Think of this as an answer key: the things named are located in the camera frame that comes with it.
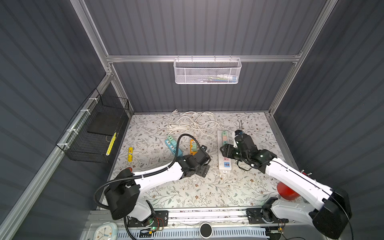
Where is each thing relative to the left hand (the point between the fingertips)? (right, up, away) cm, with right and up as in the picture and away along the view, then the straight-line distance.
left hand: (201, 165), depth 83 cm
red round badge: (-43, -5, +8) cm, 44 cm away
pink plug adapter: (+16, +14, +13) cm, 25 cm away
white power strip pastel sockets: (+14, -1, +6) cm, 15 cm away
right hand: (+13, +9, -3) cm, 16 cm away
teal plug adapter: (-17, +11, +10) cm, 23 cm away
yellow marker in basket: (-43, +12, -15) cm, 47 cm away
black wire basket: (-55, +17, -12) cm, 58 cm away
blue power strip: (-18, +6, +13) cm, 23 cm away
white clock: (-45, -27, -15) cm, 55 cm away
